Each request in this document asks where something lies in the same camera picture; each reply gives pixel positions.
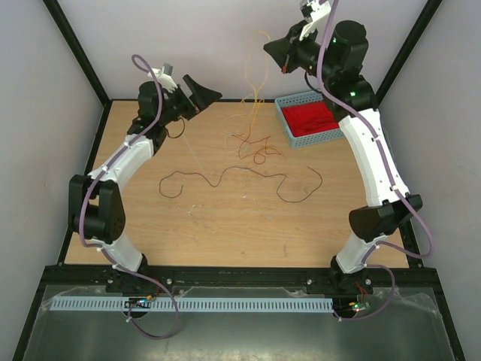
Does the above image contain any white zip tie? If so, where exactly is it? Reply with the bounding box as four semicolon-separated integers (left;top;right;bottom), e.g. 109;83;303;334
183;134;205;175

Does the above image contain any red cloth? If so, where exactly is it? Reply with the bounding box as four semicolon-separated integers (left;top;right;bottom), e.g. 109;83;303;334
281;102;339;138

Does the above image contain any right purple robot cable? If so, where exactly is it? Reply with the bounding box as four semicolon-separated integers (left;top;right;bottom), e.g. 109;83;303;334
317;0;437;323

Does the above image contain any white wire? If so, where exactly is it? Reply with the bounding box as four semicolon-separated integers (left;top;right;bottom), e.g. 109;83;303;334
223;99;264;159

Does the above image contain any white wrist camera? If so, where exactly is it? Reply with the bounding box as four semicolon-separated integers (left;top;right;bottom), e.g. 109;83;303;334
153;63;177;93
299;0;331;41

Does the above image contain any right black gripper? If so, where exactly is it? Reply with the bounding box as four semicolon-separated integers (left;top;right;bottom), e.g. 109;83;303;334
265;19;339;83

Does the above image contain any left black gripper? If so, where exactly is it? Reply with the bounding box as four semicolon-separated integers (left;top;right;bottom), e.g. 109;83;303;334
159;75;222;126

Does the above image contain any light blue plastic basket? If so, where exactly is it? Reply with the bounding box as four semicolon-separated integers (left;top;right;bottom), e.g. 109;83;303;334
274;91;343;149

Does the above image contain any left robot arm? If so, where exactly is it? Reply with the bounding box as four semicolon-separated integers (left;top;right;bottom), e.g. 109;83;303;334
68;74;222;292

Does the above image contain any right green circuit board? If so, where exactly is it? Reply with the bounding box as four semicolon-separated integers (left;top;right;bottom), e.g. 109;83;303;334
348;300;371;313

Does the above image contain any left green circuit board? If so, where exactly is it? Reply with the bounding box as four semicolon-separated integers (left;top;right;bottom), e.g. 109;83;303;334
124;297;152;309

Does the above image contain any green circuit board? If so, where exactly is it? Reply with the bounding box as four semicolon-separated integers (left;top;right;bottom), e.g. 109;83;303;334
348;300;371;313
124;297;152;309

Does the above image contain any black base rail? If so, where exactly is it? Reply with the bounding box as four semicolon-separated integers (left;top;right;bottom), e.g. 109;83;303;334
39;265;440;296

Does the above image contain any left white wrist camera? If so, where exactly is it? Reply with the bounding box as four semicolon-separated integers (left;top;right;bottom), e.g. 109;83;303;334
153;63;177;93

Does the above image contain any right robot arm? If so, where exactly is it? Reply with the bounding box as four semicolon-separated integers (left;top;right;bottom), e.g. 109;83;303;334
263;20;422;293

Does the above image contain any black aluminium frame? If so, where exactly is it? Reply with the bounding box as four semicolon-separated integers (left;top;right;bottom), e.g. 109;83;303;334
13;1;464;360

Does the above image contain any light blue slotted cable duct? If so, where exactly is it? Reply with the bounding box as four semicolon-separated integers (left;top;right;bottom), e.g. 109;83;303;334
50;296;333;314

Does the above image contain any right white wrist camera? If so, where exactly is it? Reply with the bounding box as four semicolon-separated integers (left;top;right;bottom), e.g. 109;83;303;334
299;0;331;41

